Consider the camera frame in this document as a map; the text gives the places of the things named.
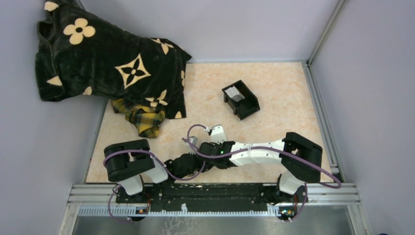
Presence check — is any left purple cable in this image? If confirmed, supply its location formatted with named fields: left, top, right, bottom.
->
left=103, top=136, right=207, bottom=223

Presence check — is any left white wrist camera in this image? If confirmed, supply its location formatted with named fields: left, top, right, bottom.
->
left=188, top=136, right=198, bottom=146

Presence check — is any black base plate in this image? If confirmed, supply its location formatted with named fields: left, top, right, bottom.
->
left=115, top=183, right=305, bottom=212

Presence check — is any stack of white cards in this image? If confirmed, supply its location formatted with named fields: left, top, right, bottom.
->
left=225, top=86, right=245, bottom=102

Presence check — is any black floral plush blanket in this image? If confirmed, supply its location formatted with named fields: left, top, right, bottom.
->
left=35, top=0, right=191, bottom=119

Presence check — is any yellow black plaid cloth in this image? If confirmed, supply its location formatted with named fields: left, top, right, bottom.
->
left=111, top=98, right=165, bottom=138

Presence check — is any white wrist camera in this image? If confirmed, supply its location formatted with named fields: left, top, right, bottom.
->
left=188, top=136, right=198, bottom=146
left=208, top=124, right=227, bottom=144

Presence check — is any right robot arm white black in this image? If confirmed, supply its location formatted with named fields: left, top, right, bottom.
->
left=197, top=132, right=323, bottom=202

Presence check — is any purple cable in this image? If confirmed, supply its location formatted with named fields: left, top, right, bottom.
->
left=186, top=123, right=343, bottom=223
left=103, top=136, right=207, bottom=223

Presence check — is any aluminium frame rail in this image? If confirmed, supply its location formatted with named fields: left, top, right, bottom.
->
left=59, top=183, right=370, bottom=235

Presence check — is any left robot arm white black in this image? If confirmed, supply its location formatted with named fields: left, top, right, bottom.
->
left=103, top=140, right=209, bottom=203

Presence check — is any black card box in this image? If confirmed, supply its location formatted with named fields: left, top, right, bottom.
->
left=222, top=80, right=260, bottom=120

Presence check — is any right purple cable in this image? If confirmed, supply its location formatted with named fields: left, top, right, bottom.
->
left=186, top=123, right=343, bottom=223

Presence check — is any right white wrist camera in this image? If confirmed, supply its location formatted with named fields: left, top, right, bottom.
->
left=208, top=124, right=227, bottom=144

